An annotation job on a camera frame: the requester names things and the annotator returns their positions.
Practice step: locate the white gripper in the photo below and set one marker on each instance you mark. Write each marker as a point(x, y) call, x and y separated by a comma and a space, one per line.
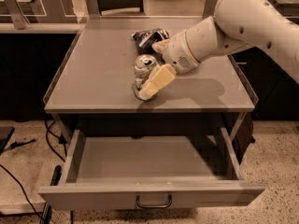
point(177, 52)

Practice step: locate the crushed 7up soda can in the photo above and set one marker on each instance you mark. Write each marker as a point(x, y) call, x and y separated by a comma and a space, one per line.
point(144, 64)

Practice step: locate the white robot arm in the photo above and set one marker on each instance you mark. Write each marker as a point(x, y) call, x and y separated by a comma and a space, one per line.
point(234, 25)

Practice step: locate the grey cabinet with top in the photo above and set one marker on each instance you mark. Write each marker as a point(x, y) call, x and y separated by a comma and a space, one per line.
point(100, 76)

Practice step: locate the open grey top drawer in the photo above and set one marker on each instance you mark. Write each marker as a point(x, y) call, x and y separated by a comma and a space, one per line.
point(109, 172)

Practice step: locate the blue chip bag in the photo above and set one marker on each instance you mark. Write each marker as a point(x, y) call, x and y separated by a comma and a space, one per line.
point(145, 39)

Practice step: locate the black metal drawer handle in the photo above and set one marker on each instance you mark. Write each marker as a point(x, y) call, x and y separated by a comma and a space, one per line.
point(143, 203)

